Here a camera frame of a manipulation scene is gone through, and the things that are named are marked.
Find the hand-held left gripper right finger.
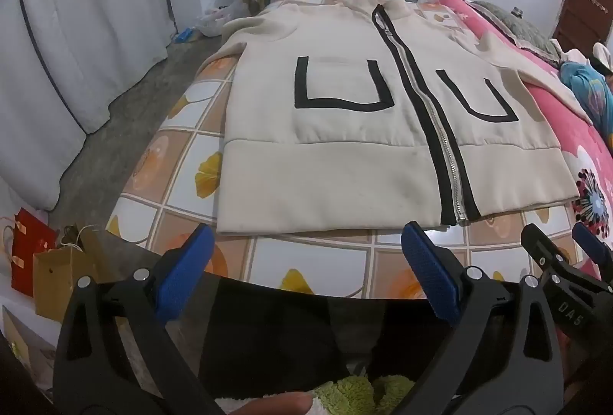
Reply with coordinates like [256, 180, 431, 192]
[393, 221, 566, 415]

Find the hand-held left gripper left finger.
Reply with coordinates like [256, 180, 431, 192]
[52, 223, 226, 415]

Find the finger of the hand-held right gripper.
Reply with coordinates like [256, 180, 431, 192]
[521, 223, 602, 330]
[572, 222, 613, 296]

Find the cream zip jacket black trim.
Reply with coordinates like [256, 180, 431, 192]
[201, 0, 595, 236]

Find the brown paper bag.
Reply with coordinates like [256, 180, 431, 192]
[33, 226, 115, 325]

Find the green fleece garment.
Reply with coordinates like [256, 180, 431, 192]
[311, 374, 418, 415]

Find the pink floral blanket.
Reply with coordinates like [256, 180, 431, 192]
[424, 0, 613, 274]

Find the blue printed cloth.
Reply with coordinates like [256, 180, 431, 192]
[559, 59, 613, 145]

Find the red gift bag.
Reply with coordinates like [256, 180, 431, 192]
[10, 209, 57, 298]

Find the dark cloth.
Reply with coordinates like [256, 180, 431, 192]
[593, 43, 613, 74]

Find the grey blanket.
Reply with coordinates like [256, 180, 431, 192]
[472, 0, 562, 61]

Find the white plastic bag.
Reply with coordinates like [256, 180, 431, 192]
[195, 0, 246, 37]

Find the white curtain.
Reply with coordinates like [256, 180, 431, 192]
[0, 0, 177, 212]

